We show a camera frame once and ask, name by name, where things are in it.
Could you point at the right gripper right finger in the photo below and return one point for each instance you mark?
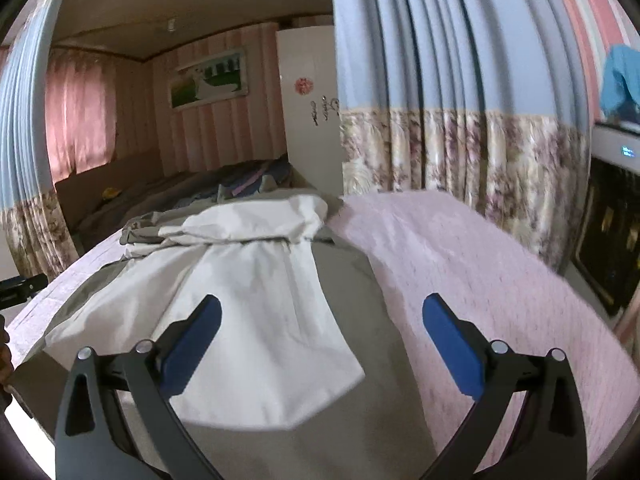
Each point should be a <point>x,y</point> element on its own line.
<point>548,440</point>

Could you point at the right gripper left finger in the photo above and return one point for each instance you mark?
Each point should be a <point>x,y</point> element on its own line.
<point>92,438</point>

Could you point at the grey and white jacket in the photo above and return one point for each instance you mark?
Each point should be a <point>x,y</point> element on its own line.
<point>307,378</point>

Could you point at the left hand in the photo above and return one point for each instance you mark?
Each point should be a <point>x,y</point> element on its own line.
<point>6,365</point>

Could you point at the blue floral curtain left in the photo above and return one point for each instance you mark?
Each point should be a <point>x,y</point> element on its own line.
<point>31,216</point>

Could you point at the blue floral curtain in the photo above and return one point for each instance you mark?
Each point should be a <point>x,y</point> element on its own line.
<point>485,100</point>
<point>31,216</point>

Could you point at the brown bed headboard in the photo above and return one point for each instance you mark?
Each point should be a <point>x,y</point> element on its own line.
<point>80,194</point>

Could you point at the yellow toy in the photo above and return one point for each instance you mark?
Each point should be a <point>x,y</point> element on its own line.
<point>111,193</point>

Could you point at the black glass-door appliance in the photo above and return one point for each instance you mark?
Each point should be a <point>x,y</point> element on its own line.
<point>604,267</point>

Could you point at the pink floral bed sheet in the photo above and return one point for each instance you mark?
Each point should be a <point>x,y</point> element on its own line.
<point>418,243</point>

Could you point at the pink window curtain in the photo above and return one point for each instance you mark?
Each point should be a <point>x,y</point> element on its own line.
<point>80,112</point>

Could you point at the dark striped bed blanket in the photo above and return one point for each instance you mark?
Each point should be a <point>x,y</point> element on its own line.
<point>180,190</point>

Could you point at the framed wedding picture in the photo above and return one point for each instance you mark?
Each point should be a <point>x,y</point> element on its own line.
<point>219,77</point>

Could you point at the blue cloth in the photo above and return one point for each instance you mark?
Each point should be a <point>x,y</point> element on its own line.
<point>619,97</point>

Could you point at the blue floral curtain right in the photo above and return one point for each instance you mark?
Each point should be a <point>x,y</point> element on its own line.
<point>485,100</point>

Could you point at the white wardrobe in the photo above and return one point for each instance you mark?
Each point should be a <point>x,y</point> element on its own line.
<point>311,108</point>

